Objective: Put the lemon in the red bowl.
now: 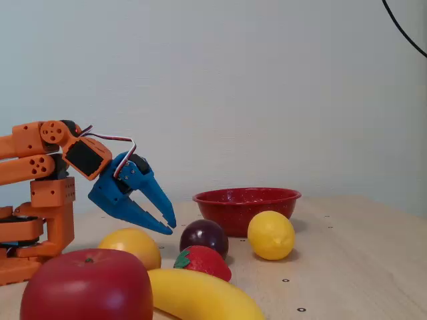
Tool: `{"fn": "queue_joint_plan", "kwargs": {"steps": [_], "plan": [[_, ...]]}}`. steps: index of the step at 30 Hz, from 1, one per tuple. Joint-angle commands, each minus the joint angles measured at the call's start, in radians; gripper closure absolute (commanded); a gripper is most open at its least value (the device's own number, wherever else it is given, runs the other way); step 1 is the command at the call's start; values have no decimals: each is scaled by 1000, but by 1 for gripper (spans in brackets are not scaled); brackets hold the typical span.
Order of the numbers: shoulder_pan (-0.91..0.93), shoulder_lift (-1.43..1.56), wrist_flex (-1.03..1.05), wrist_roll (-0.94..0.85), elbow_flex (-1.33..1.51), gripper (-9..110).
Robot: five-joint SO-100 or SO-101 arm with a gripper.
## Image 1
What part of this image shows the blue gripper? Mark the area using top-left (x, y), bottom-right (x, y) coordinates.
top-left (87, 151), bottom-right (177, 236)

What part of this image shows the black hanging cable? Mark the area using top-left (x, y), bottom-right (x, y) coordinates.
top-left (382, 0), bottom-right (427, 59)

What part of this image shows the red toy strawberry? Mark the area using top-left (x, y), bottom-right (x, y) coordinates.
top-left (173, 245), bottom-right (233, 283)

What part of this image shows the dark purple plum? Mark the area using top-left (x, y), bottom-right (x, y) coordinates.
top-left (179, 219), bottom-right (230, 261)

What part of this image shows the red toy apple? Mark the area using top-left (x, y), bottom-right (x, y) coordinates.
top-left (19, 248), bottom-right (155, 320)

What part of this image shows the red white black servo cable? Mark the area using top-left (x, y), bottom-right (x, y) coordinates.
top-left (78, 125), bottom-right (138, 178)

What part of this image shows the orange yellow round fruit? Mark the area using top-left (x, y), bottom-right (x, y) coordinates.
top-left (97, 227), bottom-right (163, 271)

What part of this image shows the yellow toy banana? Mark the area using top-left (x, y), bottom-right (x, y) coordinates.
top-left (146, 268), bottom-right (266, 320)

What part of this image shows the yellow lemon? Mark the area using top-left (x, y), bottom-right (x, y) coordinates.
top-left (247, 210), bottom-right (296, 261)

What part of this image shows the red speckled bowl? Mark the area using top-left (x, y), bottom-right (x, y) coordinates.
top-left (192, 187), bottom-right (302, 238)

